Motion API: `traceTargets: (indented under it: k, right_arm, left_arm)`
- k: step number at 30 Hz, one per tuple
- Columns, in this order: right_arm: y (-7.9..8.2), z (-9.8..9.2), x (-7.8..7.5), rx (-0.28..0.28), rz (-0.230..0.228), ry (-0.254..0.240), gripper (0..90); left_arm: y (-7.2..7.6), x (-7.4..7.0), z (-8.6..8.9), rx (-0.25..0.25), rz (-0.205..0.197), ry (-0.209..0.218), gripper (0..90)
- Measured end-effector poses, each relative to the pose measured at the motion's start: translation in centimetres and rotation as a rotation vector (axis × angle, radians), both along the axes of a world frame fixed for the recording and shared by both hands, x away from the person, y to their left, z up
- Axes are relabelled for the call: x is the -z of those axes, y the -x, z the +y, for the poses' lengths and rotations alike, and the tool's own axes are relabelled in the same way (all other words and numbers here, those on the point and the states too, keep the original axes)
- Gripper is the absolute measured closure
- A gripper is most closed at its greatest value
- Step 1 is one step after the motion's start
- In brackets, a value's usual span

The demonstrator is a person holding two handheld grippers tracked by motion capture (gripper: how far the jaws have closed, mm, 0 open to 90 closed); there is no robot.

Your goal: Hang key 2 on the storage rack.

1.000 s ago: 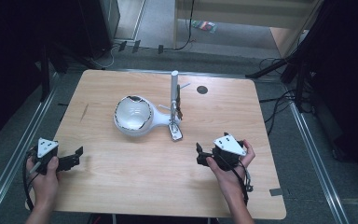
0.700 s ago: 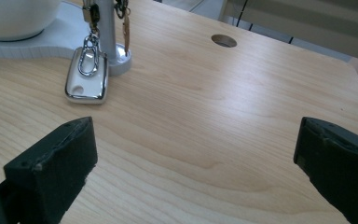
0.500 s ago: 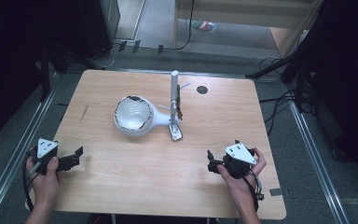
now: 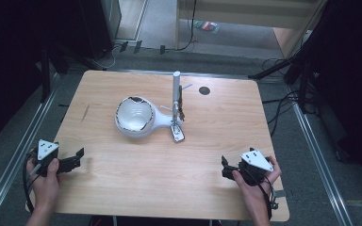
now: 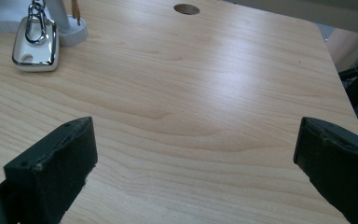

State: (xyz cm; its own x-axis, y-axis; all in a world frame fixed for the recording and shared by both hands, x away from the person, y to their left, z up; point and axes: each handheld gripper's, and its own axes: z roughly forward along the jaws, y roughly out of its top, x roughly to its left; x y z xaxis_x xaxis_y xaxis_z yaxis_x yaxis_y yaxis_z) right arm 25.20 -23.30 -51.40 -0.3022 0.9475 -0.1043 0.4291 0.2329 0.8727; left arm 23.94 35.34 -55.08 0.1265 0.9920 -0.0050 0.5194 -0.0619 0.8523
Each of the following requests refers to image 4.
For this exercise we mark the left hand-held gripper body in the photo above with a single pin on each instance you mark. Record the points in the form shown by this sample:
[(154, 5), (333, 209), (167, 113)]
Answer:
[(47, 158)]

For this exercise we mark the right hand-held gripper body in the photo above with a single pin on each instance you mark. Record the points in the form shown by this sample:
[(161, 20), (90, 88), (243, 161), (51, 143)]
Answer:
[(254, 164)]

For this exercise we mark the white desk lamp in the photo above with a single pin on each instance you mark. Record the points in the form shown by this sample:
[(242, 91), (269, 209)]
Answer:
[(138, 119)]

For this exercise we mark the person's right hand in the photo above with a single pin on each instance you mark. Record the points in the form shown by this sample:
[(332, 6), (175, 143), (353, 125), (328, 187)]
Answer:
[(254, 194)]

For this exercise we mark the person's left hand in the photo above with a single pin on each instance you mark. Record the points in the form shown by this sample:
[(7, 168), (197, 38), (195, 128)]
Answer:
[(45, 188)]

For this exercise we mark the dark round table grommet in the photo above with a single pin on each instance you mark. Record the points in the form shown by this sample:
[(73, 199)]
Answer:
[(204, 90)]

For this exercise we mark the black metal stand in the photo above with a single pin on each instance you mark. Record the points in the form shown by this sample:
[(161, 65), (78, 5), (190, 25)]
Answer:
[(45, 72), (301, 81)]

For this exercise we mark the dark curtain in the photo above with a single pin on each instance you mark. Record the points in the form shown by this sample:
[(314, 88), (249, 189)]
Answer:
[(9, 62), (352, 78)]

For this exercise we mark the black cabinet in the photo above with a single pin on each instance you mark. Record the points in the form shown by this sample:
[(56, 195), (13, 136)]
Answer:
[(100, 25)]

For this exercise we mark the colourful packet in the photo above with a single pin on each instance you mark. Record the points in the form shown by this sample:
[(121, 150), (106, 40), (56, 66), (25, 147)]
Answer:
[(206, 26)]

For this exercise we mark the metal floor rail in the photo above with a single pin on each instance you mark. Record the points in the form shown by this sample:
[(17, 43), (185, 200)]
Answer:
[(15, 157), (320, 163)]

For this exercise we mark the light wooden furniture frame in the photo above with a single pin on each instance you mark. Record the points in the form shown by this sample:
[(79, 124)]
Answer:
[(232, 14)]

